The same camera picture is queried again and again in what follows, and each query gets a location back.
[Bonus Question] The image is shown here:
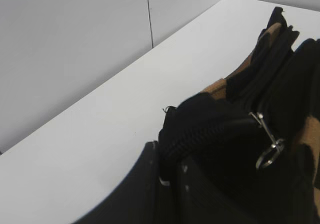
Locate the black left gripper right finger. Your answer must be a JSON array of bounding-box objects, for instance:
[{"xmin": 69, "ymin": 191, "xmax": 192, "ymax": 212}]
[{"xmin": 172, "ymin": 156, "xmax": 241, "ymax": 224}]

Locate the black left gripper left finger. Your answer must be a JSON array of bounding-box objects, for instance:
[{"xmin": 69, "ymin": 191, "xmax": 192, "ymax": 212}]
[{"xmin": 76, "ymin": 141, "xmax": 159, "ymax": 223}]

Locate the silver zipper pull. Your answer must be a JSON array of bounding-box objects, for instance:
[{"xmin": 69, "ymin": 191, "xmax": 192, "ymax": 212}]
[{"xmin": 249, "ymin": 112, "xmax": 285, "ymax": 170}]

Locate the black canvas tote bag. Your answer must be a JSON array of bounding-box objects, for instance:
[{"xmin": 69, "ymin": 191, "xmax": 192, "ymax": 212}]
[{"xmin": 158, "ymin": 7, "xmax": 320, "ymax": 223}]

